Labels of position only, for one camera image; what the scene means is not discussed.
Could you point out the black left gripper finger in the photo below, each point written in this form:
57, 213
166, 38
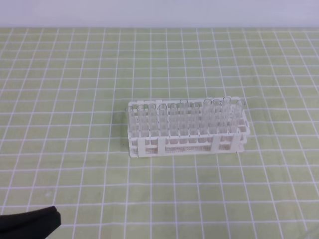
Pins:
37, 224

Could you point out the green checkered tablecloth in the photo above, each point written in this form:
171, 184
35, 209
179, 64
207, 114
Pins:
63, 131

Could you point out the white plastic test tube rack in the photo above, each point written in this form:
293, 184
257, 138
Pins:
186, 127

